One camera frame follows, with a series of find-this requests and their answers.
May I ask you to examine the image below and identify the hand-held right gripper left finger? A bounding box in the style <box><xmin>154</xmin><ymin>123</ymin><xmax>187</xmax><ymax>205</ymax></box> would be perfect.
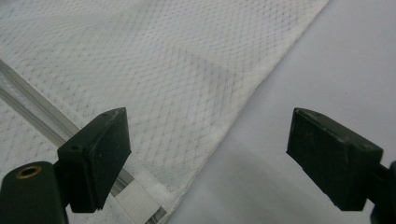
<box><xmin>54</xmin><ymin>106</ymin><xmax>133</xmax><ymax>214</ymax></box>

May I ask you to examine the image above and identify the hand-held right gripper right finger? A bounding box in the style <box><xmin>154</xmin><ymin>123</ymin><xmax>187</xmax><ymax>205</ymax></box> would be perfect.
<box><xmin>286</xmin><ymin>107</ymin><xmax>396</xmax><ymax>212</ymax></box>

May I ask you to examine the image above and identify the white mesh fabric bag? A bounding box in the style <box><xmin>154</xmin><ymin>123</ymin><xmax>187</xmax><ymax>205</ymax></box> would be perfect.
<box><xmin>0</xmin><ymin>0</ymin><xmax>331</xmax><ymax>224</ymax></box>

